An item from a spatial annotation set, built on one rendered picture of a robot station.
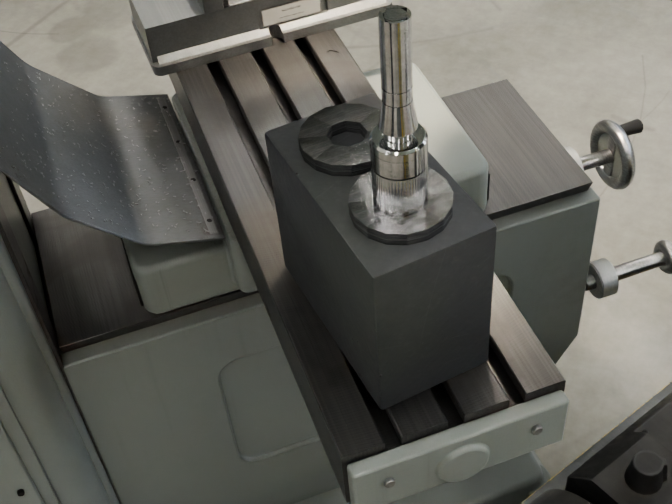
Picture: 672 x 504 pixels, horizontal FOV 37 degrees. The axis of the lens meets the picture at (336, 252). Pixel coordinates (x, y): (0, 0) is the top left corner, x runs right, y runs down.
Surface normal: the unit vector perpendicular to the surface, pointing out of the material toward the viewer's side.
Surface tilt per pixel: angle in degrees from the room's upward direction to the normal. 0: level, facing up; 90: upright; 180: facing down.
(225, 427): 90
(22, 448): 88
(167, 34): 90
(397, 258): 0
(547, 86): 0
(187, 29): 90
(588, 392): 0
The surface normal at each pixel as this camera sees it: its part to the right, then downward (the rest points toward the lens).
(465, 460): 0.34, 0.66
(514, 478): -0.07, -0.69
